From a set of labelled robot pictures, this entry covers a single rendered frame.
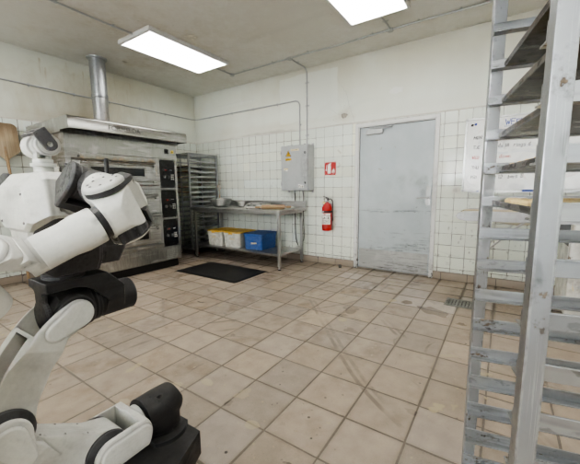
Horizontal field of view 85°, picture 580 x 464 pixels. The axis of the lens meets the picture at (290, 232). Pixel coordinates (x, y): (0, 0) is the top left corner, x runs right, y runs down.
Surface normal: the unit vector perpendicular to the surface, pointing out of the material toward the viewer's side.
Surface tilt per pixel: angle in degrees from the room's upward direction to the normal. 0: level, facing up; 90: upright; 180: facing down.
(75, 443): 90
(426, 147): 90
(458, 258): 90
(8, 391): 90
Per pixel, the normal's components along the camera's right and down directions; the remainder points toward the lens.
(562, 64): -0.36, 0.13
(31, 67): 0.83, 0.07
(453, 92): -0.56, 0.12
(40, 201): 0.21, 0.04
